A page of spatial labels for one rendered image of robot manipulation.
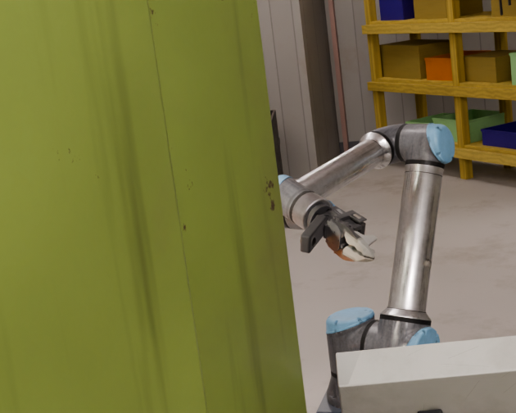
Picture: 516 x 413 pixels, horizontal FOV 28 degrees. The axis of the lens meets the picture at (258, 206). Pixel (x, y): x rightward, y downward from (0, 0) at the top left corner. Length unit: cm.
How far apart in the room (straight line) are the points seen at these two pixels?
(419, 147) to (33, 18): 212
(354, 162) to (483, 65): 562
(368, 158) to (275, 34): 644
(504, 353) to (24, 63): 115
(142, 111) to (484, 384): 96
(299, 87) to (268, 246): 780
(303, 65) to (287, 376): 775
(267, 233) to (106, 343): 56
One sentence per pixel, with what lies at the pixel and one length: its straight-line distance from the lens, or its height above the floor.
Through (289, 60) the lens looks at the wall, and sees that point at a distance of 939.
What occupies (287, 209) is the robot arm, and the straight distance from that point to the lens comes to 250.
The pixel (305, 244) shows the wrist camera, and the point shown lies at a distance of 237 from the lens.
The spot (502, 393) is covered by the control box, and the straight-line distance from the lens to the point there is 194.
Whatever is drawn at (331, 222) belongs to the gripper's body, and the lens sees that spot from 241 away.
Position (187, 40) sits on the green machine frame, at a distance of 144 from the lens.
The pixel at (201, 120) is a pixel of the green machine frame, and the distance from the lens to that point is 146.
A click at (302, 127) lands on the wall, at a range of 945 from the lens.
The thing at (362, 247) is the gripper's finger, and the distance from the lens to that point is 235.
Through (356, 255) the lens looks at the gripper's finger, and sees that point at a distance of 237.
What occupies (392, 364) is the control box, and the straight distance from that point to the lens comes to 189.
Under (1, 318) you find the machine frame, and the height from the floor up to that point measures 161.
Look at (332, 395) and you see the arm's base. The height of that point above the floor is 63.
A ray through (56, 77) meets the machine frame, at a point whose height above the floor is 182.
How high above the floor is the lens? 189
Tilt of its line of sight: 13 degrees down
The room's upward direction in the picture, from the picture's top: 7 degrees counter-clockwise
